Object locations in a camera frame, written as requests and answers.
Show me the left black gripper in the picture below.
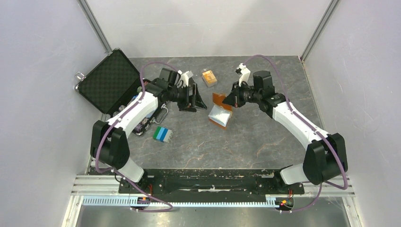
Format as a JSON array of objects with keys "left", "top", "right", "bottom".
[{"left": 168, "top": 83, "right": 207, "bottom": 113}]

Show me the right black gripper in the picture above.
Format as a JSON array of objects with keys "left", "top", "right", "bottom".
[{"left": 223, "top": 80, "right": 262, "bottom": 108}]

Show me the brown leather card holder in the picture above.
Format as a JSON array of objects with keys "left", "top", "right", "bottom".
[{"left": 208, "top": 93, "right": 233, "bottom": 130}]

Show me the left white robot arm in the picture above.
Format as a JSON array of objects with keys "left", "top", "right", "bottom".
[{"left": 90, "top": 68, "right": 207, "bottom": 193}]

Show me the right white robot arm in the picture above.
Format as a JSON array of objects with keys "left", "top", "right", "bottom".
[{"left": 223, "top": 67, "right": 348, "bottom": 193}]

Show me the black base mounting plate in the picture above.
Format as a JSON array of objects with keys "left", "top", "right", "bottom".
[{"left": 138, "top": 168, "right": 305, "bottom": 195}]

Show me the black aluminium poker chip case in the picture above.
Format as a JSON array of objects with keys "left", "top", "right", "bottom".
[{"left": 75, "top": 48, "right": 170, "bottom": 136}]

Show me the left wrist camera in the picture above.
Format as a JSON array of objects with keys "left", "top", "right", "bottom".
[{"left": 176, "top": 71, "right": 193, "bottom": 88}]

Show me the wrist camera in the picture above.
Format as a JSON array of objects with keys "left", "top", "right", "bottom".
[
  {"left": 176, "top": 71, "right": 193, "bottom": 88},
  {"left": 235, "top": 63, "right": 251, "bottom": 87}
]

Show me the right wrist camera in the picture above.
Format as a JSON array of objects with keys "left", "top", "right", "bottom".
[{"left": 235, "top": 63, "right": 251, "bottom": 87}]

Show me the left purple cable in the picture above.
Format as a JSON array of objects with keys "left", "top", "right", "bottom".
[{"left": 94, "top": 61, "right": 179, "bottom": 213}]

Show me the purple cable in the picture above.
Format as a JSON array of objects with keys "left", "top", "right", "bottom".
[
  {"left": 94, "top": 61, "right": 179, "bottom": 213},
  {"left": 243, "top": 54, "right": 349, "bottom": 214}
]

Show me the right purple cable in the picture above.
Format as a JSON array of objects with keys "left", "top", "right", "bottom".
[{"left": 243, "top": 54, "right": 349, "bottom": 214}]

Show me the white slotted cable duct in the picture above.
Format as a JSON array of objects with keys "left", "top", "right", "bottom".
[{"left": 82, "top": 195, "right": 286, "bottom": 208}]

